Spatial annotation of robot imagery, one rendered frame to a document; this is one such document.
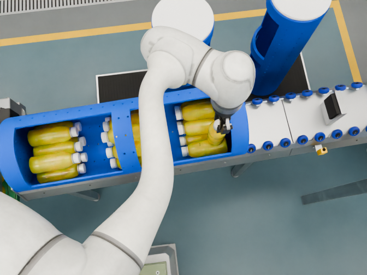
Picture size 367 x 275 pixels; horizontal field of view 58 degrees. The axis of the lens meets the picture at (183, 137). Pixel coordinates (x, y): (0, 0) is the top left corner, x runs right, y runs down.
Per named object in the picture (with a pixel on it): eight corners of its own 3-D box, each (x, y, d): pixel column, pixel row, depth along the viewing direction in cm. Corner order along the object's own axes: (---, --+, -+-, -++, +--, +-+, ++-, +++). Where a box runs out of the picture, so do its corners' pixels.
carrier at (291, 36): (267, 53, 242) (232, 69, 239) (311, -40, 157) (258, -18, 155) (287, 86, 235) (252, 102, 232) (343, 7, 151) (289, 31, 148)
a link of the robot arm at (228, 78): (256, 84, 87) (212, 61, 89) (270, 55, 72) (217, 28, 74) (236, 118, 84) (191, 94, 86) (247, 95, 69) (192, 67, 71)
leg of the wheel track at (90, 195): (100, 200, 231) (70, 191, 170) (92, 202, 231) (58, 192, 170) (99, 192, 232) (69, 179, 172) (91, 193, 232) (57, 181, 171)
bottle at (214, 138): (206, 145, 130) (209, 134, 114) (207, 129, 132) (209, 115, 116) (223, 145, 130) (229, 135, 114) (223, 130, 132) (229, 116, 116)
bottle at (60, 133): (24, 135, 124) (69, 128, 125) (30, 127, 130) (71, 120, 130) (31, 150, 127) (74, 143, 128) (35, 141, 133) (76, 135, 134)
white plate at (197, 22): (143, 36, 146) (143, 38, 148) (203, 53, 144) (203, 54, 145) (163, -15, 153) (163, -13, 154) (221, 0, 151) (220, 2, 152)
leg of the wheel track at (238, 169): (240, 177, 234) (258, 159, 173) (231, 178, 234) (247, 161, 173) (238, 168, 235) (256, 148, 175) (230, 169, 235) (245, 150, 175)
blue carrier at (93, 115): (241, 159, 141) (254, 146, 114) (34, 193, 138) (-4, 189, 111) (228, 96, 147) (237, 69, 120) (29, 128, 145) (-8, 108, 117)
